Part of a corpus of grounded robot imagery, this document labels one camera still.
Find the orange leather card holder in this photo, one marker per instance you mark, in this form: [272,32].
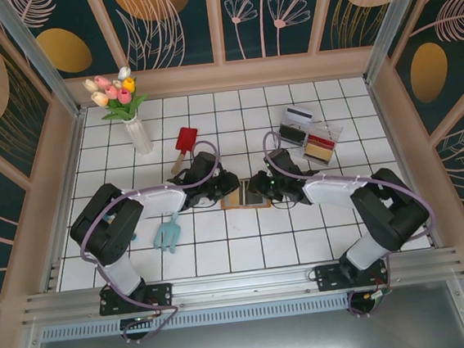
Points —
[242,197]

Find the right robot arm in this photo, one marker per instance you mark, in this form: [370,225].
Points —
[388,212]

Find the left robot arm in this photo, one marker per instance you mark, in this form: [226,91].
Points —
[110,231]

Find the black card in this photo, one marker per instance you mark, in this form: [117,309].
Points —
[292,133]

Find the red card with gold band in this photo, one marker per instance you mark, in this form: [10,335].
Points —
[322,141]

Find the clear acrylic card stand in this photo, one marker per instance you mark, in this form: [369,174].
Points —
[330,129]

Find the white card with magnetic stripe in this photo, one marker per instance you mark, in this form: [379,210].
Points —
[298,115]

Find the red toy shovel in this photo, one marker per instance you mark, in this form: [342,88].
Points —
[186,139]

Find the light blue toy rake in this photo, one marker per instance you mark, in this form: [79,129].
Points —
[168,235]

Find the white ribbed vase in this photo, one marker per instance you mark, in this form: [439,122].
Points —
[138,135]

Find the artificial tulip bouquet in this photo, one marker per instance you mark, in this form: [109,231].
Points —
[115,94]

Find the small green circuit board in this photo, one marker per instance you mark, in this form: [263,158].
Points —
[381,294]

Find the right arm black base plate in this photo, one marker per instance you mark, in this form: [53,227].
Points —
[328,277]

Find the aluminium mounting rail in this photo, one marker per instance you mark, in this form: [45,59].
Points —
[242,284]

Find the aluminium table side rail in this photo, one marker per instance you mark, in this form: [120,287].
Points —
[72,156]
[388,134]

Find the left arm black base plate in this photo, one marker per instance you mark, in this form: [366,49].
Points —
[161,296]

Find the aluminium frame post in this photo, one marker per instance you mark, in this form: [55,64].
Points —
[36,57]
[386,23]

